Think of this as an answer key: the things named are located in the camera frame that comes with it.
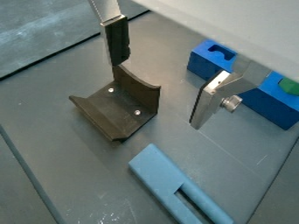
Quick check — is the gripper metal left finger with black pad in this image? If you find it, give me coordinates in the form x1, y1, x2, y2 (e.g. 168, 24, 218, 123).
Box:
88, 0, 130, 67

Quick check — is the gripper metal right finger with screw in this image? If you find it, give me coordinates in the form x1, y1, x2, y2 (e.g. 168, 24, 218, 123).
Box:
189, 55, 270, 130

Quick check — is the light blue square-circle object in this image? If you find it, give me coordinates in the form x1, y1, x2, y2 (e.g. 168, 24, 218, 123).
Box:
128, 143, 233, 224

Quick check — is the black regrasp fixture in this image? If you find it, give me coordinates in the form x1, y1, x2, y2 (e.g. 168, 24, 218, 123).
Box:
69, 65, 161, 141

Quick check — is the blue shape-sorter base block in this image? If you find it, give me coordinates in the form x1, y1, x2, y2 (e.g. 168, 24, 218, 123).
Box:
186, 39, 299, 130

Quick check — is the green hexagonal peg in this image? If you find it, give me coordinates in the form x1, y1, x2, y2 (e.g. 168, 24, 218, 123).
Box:
277, 78, 299, 96

